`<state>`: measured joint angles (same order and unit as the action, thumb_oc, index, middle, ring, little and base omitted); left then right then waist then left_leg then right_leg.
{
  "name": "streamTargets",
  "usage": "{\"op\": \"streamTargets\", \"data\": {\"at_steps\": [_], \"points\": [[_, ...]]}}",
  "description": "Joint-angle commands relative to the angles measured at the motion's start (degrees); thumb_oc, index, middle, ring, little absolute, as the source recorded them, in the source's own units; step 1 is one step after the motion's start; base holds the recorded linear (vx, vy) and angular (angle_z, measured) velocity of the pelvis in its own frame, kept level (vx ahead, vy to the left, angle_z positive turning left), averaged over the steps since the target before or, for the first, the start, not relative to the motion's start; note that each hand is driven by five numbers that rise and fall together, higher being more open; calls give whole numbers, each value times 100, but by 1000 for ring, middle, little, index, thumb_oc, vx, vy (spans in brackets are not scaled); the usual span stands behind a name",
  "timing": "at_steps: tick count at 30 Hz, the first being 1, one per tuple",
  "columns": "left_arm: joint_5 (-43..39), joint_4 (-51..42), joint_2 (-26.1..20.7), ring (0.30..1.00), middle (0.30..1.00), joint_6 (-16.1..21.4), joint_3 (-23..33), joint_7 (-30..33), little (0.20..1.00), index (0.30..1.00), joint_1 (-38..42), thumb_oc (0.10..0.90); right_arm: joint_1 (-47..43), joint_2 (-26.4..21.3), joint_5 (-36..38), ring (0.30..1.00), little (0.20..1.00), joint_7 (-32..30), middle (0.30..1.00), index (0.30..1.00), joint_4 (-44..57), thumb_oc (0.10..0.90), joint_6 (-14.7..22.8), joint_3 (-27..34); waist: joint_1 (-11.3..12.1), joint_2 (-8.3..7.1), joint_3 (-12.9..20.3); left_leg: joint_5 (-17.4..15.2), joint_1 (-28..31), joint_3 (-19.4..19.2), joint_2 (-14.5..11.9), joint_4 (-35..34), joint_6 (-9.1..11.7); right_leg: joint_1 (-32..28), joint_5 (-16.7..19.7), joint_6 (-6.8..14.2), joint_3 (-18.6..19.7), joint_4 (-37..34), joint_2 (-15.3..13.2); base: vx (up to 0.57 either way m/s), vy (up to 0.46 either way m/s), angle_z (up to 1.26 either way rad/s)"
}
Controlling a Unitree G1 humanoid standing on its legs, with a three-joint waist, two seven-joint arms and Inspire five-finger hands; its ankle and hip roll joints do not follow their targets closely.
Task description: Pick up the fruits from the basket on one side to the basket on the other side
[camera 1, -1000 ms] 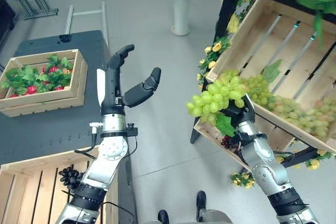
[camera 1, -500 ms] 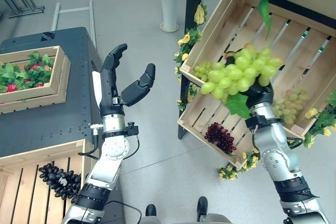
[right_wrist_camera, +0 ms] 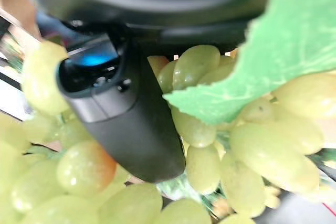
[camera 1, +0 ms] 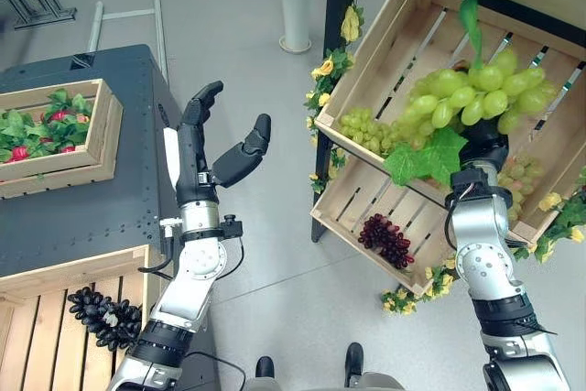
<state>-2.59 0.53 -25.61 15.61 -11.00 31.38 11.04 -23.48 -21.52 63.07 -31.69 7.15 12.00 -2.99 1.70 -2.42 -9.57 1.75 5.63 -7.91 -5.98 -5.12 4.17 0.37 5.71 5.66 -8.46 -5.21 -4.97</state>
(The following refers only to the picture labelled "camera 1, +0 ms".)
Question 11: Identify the dark grey table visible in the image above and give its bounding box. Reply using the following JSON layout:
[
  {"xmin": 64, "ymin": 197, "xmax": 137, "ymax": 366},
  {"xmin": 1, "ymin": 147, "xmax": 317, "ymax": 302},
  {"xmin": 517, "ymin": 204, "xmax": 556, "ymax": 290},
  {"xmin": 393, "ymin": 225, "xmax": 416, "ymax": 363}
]
[{"xmin": 0, "ymin": 44, "xmax": 185, "ymax": 280}]

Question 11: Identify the large tilted wooden shelf crate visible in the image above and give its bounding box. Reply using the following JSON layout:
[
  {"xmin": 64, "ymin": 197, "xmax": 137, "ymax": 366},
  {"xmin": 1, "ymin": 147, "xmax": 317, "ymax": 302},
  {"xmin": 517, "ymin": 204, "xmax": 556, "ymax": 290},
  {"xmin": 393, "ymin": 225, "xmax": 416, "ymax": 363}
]
[{"xmin": 314, "ymin": 0, "xmax": 586, "ymax": 248}]

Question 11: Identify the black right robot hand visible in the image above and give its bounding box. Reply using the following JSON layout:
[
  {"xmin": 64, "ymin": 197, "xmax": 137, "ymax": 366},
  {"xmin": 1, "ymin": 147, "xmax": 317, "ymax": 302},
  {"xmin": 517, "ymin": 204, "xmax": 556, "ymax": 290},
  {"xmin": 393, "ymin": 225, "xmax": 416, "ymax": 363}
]
[{"xmin": 460, "ymin": 120, "xmax": 512, "ymax": 166}]

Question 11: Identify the dark robot foot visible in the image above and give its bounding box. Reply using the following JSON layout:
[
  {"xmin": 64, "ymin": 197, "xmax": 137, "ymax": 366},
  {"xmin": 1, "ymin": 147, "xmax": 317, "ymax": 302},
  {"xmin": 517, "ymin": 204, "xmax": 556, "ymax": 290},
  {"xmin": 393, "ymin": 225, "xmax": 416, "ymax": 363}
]
[
  {"xmin": 255, "ymin": 354, "xmax": 277, "ymax": 379},
  {"xmin": 343, "ymin": 341, "xmax": 365, "ymax": 388}
]

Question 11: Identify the tall white plant vase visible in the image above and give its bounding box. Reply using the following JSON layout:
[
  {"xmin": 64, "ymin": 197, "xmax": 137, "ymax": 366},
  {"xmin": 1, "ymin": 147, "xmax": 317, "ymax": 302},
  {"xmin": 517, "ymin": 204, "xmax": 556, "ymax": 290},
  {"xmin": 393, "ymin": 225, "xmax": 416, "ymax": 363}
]
[{"xmin": 278, "ymin": 0, "xmax": 315, "ymax": 53}]

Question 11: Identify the dark left robot foot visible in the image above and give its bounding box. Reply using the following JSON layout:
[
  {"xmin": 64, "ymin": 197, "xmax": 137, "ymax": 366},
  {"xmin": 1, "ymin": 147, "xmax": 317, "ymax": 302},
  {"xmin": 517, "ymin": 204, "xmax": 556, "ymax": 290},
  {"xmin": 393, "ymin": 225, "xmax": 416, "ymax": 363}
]
[{"xmin": 255, "ymin": 354, "xmax": 277, "ymax": 379}]

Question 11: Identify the pale pinkish green grape bunch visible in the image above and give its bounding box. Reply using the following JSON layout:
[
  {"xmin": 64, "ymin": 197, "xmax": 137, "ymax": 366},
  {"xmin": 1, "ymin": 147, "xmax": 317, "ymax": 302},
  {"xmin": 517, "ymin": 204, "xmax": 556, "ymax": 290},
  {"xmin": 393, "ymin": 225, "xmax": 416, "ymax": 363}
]
[{"xmin": 496, "ymin": 155, "xmax": 546, "ymax": 223}]

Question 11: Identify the dark red grape bunch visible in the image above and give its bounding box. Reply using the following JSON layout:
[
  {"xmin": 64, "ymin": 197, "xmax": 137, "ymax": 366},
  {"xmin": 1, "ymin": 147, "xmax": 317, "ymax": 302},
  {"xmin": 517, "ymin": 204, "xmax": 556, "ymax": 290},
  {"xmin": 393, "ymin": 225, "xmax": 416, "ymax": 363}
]
[{"xmin": 358, "ymin": 213, "xmax": 416, "ymax": 271}]

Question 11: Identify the wooden crate with leafy fruit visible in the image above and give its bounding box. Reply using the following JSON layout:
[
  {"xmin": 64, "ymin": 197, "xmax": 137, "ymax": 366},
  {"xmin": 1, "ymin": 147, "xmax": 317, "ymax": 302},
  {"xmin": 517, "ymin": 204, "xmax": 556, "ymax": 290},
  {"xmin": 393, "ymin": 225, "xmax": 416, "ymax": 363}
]
[{"xmin": 0, "ymin": 78, "xmax": 125, "ymax": 201}]

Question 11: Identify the dark right robot foot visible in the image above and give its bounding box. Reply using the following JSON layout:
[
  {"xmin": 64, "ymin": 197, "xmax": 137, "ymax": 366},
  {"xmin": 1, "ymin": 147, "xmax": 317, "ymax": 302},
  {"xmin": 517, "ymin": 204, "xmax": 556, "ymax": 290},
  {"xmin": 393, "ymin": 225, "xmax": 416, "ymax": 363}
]
[{"xmin": 343, "ymin": 341, "xmax": 365, "ymax": 388}]

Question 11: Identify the small tilted wooden shelf crate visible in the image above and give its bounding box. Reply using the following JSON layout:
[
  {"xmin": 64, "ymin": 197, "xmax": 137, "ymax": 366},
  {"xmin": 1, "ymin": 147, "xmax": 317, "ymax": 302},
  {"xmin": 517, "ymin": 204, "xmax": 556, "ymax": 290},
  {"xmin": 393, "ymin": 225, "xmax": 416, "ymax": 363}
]
[{"xmin": 309, "ymin": 152, "xmax": 460, "ymax": 298}]

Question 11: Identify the large green grape bunch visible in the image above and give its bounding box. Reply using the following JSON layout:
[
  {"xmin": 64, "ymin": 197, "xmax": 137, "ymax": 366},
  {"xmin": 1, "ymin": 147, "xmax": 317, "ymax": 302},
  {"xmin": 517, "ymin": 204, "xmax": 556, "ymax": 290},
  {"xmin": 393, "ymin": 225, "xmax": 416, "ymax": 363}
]
[{"xmin": 383, "ymin": 49, "xmax": 560, "ymax": 189}]

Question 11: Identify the grey metal floor frame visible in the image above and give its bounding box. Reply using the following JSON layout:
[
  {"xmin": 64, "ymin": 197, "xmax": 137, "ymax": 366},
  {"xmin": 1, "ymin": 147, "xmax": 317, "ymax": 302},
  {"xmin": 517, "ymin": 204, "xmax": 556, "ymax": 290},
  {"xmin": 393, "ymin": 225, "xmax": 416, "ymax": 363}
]
[{"xmin": 85, "ymin": 0, "xmax": 170, "ymax": 90}]

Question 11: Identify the yellow flower garland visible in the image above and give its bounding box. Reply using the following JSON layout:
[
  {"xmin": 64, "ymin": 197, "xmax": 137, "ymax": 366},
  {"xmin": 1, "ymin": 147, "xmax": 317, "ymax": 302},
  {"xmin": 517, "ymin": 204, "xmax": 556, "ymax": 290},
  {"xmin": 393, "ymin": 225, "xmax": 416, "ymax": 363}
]
[
  {"xmin": 380, "ymin": 191, "xmax": 586, "ymax": 317},
  {"xmin": 303, "ymin": 0, "xmax": 377, "ymax": 196}
]

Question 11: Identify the silver robot body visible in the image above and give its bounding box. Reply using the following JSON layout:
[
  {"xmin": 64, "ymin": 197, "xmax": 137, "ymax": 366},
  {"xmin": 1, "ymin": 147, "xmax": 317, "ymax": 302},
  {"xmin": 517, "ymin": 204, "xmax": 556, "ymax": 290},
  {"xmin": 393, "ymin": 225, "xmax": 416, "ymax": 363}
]
[{"xmin": 241, "ymin": 368, "xmax": 414, "ymax": 391}]

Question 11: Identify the slatted wooden crate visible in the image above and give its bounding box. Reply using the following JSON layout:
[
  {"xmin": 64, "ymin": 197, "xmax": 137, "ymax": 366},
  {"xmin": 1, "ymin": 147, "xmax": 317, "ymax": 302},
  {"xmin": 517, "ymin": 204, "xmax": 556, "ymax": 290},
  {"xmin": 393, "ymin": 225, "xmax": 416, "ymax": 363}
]
[{"xmin": 0, "ymin": 244, "xmax": 162, "ymax": 391}]

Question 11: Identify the small green grape bunch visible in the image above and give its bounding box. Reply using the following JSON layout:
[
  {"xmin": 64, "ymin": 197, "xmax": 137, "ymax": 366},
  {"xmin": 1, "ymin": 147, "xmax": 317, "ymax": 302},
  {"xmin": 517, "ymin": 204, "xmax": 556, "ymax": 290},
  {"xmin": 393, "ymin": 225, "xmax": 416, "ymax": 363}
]
[{"xmin": 339, "ymin": 107, "xmax": 405, "ymax": 157}]

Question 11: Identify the black grape bunch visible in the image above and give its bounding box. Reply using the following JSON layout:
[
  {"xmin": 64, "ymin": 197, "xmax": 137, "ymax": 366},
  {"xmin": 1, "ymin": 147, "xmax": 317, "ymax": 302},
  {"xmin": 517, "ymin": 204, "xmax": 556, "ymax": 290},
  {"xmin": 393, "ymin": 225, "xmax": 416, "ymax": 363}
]
[{"xmin": 67, "ymin": 286, "xmax": 144, "ymax": 354}]

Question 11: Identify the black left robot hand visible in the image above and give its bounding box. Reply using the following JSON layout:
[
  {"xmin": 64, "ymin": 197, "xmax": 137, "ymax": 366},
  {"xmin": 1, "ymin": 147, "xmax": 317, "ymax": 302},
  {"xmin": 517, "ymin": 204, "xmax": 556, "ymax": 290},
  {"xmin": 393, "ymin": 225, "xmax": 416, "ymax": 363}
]
[{"xmin": 163, "ymin": 81, "xmax": 273, "ymax": 206}]

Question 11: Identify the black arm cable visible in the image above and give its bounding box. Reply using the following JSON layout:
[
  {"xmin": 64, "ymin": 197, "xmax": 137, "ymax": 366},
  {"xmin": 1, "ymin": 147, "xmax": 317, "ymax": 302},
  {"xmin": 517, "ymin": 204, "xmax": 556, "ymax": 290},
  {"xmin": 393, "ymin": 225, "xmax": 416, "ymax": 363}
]
[{"xmin": 181, "ymin": 351, "xmax": 249, "ymax": 391}]

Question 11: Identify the green leaf foliage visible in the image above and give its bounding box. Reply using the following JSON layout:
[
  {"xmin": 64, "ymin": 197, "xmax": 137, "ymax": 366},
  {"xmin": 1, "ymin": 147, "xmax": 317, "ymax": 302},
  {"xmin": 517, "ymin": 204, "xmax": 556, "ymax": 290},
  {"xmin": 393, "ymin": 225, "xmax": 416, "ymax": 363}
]
[{"xmin": 0, "ymin": 88, "xmax": 95, "ymax": 164}]

